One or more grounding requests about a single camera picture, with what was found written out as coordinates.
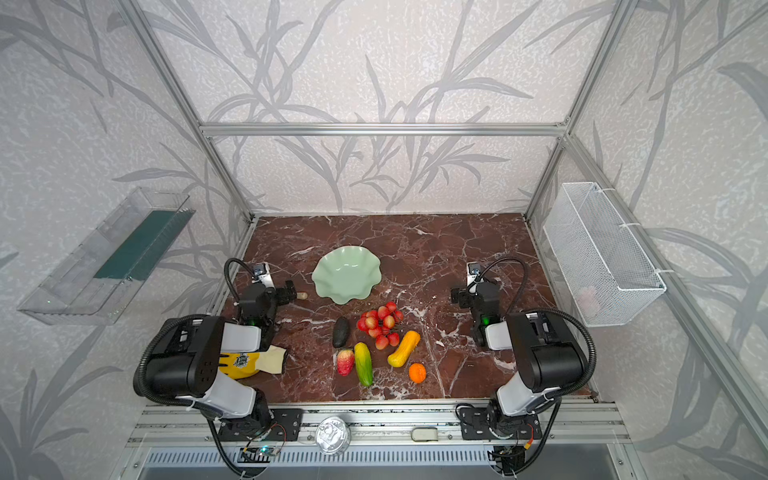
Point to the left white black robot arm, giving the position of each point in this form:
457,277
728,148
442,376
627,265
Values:
201,361

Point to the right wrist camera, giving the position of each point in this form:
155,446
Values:
473,270

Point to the grey clip on rail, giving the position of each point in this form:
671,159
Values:
425,434

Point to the small orange fake fruit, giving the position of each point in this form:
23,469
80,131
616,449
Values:
417,373

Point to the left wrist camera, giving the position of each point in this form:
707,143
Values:
261,274

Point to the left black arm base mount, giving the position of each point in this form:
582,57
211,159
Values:
283,425

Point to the green yellow fake mango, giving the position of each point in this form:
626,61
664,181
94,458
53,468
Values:
363,364

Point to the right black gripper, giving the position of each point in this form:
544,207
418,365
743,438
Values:
464,295

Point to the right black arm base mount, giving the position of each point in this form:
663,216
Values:
488,423

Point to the dark avocado fake fruit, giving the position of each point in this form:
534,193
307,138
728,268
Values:
341,332

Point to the aluminium front rail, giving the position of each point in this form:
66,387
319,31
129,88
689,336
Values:
378,423

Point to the light green scalloped fruit bowl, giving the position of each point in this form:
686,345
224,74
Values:
347,273

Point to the red fake strawberry apple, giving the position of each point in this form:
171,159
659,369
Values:
345,362

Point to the round clear lid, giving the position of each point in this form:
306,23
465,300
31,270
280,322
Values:
333,436

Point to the yellow fake squash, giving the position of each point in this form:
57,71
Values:
405,348

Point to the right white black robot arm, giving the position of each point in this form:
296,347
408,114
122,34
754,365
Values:
554,354

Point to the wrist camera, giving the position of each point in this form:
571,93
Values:
473,270
261,274

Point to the white wire mesh basket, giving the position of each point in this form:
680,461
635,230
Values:
609,275

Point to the red fake grape bunch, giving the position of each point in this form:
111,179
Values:
381,326

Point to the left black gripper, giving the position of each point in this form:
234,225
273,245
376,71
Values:
282,293

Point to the clear plastic wall bin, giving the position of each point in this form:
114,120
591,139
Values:
95,283

